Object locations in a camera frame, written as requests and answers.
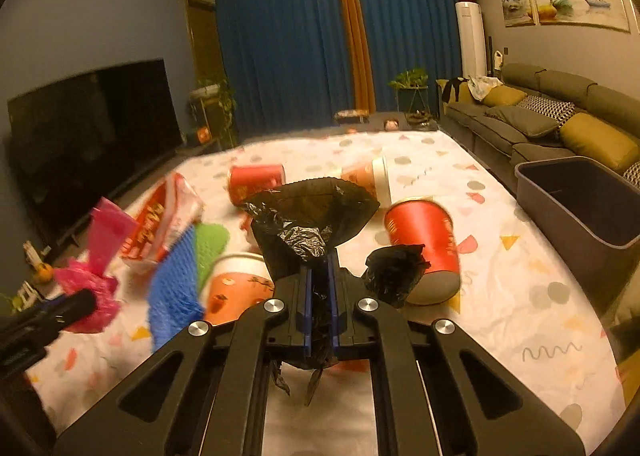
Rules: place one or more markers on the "grey plastic bin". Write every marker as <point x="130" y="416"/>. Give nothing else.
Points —
<point x="550" y="206"/>

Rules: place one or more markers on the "white orange paper cup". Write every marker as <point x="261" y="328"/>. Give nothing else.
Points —
<point x="370" y="176"/>
<point x="235" y="286"/>

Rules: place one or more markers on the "large black plastic bag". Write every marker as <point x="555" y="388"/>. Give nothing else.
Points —
<point x="310" y="216"/>

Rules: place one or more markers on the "small crumpled black plastic bag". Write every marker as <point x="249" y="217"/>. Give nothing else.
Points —
<point x="392" y="276"/>

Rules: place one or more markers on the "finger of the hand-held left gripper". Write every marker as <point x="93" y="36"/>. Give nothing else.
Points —
<point x="75" y="308"/>

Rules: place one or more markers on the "red white snack packet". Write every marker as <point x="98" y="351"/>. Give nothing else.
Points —
<point x="160" y="216"/>

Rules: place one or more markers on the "blue foam net sleeve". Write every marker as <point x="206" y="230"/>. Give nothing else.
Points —
<point x="175" y="286"/>

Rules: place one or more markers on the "white cloth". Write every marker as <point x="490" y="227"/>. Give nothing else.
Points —
<point x="485" y="86"/>

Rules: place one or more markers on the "blue curtain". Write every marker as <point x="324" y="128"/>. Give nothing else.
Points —
<point x="280" y="46"/>
<point x="415" y="26"/>

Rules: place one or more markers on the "metal plant stand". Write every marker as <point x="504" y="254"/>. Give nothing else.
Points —
<point x="414" y="101"/>

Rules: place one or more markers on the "grey green sofa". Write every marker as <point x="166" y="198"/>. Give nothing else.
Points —
<point x="480" y="124"/>

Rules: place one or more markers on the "orange curtain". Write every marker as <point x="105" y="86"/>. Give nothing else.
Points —
<point x="357" y="36"/>

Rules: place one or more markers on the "green foam net sleeve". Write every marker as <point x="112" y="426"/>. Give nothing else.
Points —
<point x="212" y="241"/>

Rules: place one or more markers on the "black cloth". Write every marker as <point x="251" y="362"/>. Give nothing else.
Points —
<point x="452" y="89"/>

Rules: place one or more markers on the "small mustard pillow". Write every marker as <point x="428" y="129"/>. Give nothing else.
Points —
<point x="505" y="96"/>

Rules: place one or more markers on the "grey pillow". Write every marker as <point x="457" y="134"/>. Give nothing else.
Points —
<point x="525" y="122"/>

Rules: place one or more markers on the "orange fruit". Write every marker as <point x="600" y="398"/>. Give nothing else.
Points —
<point x="43" y="274"/>

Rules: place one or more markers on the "small pink object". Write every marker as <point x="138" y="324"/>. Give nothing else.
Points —
<point x="391" y="125"/>

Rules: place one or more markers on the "red paper cup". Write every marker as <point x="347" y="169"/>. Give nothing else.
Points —
<point x="255" y="181"/>
<point x="425" y="231"/>

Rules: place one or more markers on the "black white patterned pillow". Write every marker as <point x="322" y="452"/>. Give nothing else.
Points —
<point x="550" y="109"/>

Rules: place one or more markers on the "pink plastic bag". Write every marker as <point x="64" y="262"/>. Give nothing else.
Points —
<point x="107" y="231"/>

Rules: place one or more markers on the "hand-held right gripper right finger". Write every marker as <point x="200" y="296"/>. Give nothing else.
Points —
<point x="333" y="308"/>

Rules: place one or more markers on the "patterned white sheet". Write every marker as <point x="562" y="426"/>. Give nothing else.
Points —
<point x="500" y="286"/>

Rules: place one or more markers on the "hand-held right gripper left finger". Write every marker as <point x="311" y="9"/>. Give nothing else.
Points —
<point x="307" y="308"/>

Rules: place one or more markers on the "large mustard pillow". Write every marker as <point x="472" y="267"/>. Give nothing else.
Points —
<point x="597" y="141"/>

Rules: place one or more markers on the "black flat television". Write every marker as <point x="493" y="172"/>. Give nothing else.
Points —
<point x="90" y="146"/>

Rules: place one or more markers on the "leafy potted plant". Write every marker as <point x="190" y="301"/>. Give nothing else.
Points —
<point x="407" y="77"/>

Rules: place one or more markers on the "trailing potted plant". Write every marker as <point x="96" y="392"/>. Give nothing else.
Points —
<point x="217" y="96"/>

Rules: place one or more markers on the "flat patterned box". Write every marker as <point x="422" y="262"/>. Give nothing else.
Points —
<point x="352" y="115"/>

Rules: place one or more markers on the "white standing air conditioner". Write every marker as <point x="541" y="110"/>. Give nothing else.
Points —
<point x="471" y="41"/>

